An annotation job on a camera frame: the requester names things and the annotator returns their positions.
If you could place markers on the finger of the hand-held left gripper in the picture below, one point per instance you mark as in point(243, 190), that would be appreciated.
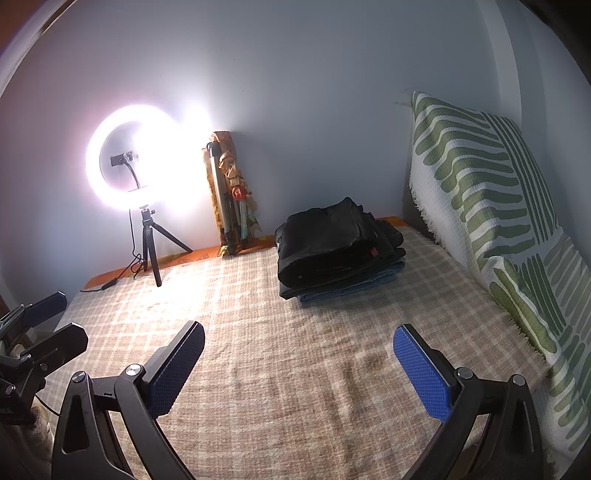
point(46, 304)
point(64, 344)

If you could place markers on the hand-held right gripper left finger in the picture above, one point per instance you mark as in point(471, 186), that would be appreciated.
point(178, 369)

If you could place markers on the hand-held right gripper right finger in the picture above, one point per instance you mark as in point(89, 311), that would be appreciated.
point(420, 374)

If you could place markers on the black pants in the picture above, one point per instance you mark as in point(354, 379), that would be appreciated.
point(323, 240)

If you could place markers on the folded dark grey pants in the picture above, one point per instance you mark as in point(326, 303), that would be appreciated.
point(291, 290)

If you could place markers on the beige plaid blanket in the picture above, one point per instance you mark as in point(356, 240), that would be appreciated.
point(277, 346)

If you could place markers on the folded blue jeans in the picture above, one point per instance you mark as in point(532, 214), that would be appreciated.
point(351, 286)

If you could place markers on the black mini tripod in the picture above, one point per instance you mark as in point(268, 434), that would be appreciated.
point(150, 244)

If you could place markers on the folded silver tripod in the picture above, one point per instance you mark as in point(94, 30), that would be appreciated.
point(217, 184)

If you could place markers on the green leaf pattern cushion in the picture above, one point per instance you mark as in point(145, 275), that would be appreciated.
point(485, 184)

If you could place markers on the folded metal tripod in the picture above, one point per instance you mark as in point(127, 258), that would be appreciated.
point(231, 173)

